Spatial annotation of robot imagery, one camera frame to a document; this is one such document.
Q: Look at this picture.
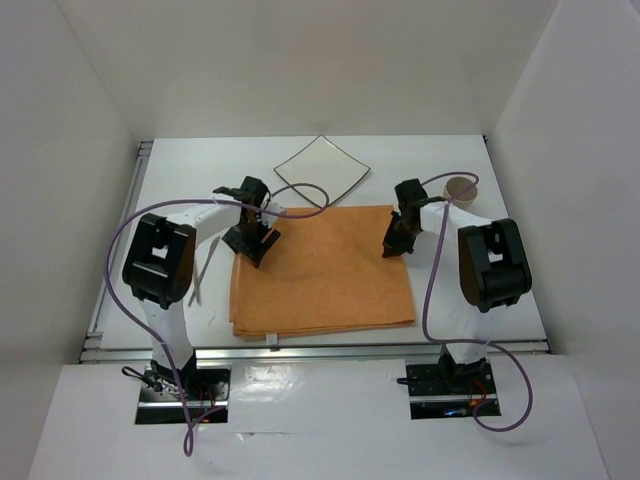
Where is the aluminium front rail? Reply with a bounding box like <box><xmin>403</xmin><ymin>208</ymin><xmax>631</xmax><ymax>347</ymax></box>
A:
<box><xmin>79</xmin><ymin>339</ymin><xmax>550</xmax><ymax>364</ymax></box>

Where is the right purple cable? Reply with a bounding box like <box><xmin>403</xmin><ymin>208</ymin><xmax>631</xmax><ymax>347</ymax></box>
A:
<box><xmin>418</xmin><ymin>172</ymin><xmax>535</xmax><ymax>431</ymax></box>

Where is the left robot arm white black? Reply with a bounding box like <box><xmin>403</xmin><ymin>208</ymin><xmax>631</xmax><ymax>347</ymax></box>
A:
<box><xmin>122</xmin><ymin>176</ymin><xmax>280</xmax><ymax>399</ymax></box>

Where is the beige paper cup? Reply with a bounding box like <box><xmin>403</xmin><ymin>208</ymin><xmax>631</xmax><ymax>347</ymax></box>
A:
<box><xmin>443</xmin><ymin>176</ymin><xmax>478</xmax><ymax>210</ymax></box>

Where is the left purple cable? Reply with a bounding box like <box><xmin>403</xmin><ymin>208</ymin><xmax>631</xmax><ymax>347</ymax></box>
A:
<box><xmin>105</xmin><ymin>183</ymin><xmax>330</xmax><ymax>457</ymax></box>

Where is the white square plate black rim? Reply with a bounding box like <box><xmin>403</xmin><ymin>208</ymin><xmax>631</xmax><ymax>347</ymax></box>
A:
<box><xmin>274</xmin><ymin>135</ymin><xmax>371</xmax><ymax>207</ymax></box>

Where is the aluminium rail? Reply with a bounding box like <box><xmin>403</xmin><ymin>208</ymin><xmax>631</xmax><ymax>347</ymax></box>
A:
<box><xmin>79</xmin><ymin>140</ymin><xmax>154</xmax><ymax>361</ymax></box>
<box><xmin>79</xmin><ymin>339</ymin><xmax>550</xmax><ymax>364</ymax></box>

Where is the orange cloth placemat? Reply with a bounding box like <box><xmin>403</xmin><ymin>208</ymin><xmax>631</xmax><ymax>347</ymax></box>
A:
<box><xmin>229</xmin><ymin>205</ymin><xmax>416</xmax><ymax>339</ymax></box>

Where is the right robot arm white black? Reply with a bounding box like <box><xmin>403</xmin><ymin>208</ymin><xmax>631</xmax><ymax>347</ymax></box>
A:
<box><xmin>382</xmin><ymin>179</ymin><xmax>532</xmax><ymax>392</ymax></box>

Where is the aluminium left rail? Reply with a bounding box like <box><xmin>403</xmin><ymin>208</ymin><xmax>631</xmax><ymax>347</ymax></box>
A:
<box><xmin>79</xmin><ymin>140</ymin><xmax>154</xmax><ymax>361</ymax></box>

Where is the silver fork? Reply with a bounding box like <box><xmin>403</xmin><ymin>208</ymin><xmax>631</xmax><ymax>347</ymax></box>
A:
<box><xmin>191</xmin><ymin>263</ymin><xmax>201</xmax><ymax>305</ymax></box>

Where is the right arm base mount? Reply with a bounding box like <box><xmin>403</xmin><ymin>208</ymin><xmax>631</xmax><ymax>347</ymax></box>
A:
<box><xmin>396</xmin><ymin>360</ymin><xmax>501</xmax><ymax>420</ymax></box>

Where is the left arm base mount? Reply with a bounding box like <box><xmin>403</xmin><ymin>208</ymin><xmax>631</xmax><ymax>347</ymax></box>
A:
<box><xmin>122</xmin><ymin>362</ymin><xmax>234</xmax><ymax>425</ymax></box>

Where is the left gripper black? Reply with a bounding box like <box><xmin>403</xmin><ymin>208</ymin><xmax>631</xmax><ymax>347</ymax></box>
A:
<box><xmin>222</xmin><ymin>215</ymin><xmax>280</xmax><ymax>267</ymax></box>

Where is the purple cable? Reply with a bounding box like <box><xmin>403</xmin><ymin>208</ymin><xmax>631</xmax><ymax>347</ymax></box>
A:
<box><xmin>418</xmin><ymin>172</ymin><xmax>535</xmax><ymax>431</ymax></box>
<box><xmin>105</xmin><ymin>183</ymin><xmax>330</xmax><ymax>457</ymax></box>

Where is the silver knife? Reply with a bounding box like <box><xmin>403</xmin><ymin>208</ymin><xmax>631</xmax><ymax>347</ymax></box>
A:
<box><xmin>187</xmin><ymin>237</ymin><xmax>220</xmax><ymax>307</ymax></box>

